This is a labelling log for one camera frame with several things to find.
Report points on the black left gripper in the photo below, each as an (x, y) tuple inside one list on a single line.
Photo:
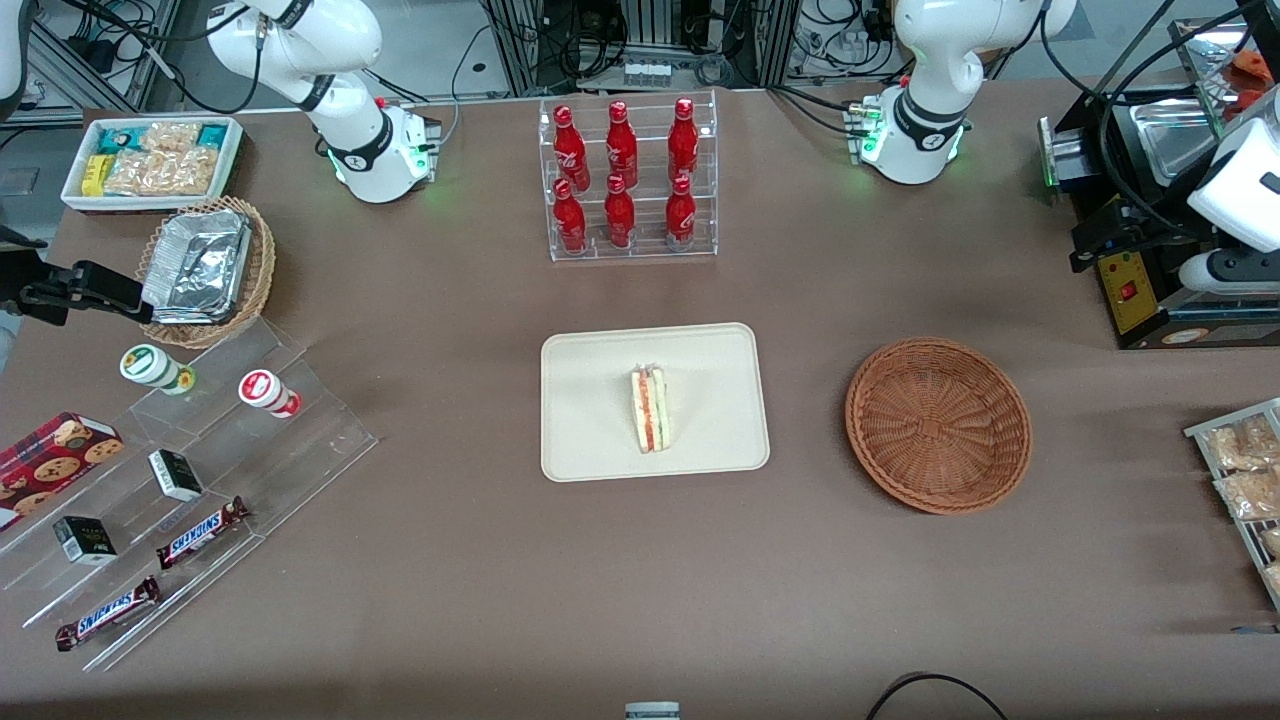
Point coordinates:
[(1153, 217)]

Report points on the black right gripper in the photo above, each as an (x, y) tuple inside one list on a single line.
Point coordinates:
[(28, 296)]

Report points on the triangle sandwich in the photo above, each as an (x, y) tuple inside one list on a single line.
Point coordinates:
[(650, 410)]

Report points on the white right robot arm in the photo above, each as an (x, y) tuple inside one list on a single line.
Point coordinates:
[(345, 130)]

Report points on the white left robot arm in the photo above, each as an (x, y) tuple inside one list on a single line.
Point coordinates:
[(930, 60)]

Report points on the light wicker basket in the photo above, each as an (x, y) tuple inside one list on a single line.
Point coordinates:
[(262, 270)]

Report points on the grey snack tray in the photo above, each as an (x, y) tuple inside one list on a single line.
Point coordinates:
[(1200, 430)]

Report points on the round brown wicker basket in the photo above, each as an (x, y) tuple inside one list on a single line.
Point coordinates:
[(940, 425)]

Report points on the cream plastic tray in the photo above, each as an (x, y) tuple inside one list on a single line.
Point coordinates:
[(590, 400)]

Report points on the black machine with yellow panel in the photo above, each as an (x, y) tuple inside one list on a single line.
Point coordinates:
[(1130, 300)]

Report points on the green lid yogurt cup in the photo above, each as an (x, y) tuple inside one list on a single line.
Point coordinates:
[(150, 366)]

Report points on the aluminium foil container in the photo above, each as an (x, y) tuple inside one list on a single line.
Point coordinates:
[(198, 265)]

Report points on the yellow snack packet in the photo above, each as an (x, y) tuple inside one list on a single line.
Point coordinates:
[(94, 176)]

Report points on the clear bag of crackers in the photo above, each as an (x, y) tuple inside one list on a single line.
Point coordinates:
[(170, 135), (160, 173)]

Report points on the teal snack packet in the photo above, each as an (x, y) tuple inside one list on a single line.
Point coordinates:
[(117, 140)]

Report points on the red chocolate cookie box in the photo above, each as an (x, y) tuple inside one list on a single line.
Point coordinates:
[(55, 460)]

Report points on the white rectangular snack bin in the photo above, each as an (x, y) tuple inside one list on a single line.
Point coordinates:
[(232, 160)]

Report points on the red lid yogurt cup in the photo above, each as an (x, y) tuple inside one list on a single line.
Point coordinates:
[(266, 391)]

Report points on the small black white box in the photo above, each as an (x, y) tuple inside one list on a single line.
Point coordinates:
[(176, 476), (85, 540)]

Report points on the orange snack packet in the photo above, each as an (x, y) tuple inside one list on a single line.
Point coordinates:
[(1255, 62)]

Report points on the clear acrylic stepped shelf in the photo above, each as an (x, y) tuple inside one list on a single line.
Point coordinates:
[(300, 440)]

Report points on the clear bag of biscuits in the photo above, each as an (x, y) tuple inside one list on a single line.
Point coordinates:
[(1240, 447), (1272, 542), (1250, 494)]

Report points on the brown Snickers bar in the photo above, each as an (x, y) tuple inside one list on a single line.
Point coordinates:
[(108, 613), (200, 533)]

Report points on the red cola bottle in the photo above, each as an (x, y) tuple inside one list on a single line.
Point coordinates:
[(683, 145), (619, 218), (569, 222), (571, 150), (681, 216), (621, 148)]

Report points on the clear acrylic bottle rack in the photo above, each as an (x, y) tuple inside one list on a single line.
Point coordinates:
[(645, 215)]

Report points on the white power strip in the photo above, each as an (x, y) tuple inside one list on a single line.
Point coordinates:
[(648, 73)]

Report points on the white grey device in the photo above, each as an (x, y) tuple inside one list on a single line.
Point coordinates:
[(652, 711)]

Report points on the aluminium frame rack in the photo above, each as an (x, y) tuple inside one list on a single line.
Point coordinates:
[(640, 30)]

